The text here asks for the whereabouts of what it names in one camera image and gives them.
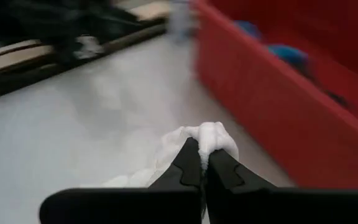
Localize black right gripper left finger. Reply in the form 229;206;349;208
39;138;203;224

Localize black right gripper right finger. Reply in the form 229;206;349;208
205;148;358;224

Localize white textured towel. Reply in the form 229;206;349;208
103;121;241;189

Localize red plastic bin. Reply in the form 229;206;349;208
194;0;358;190

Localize blue garment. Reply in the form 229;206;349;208
234;20;310;72

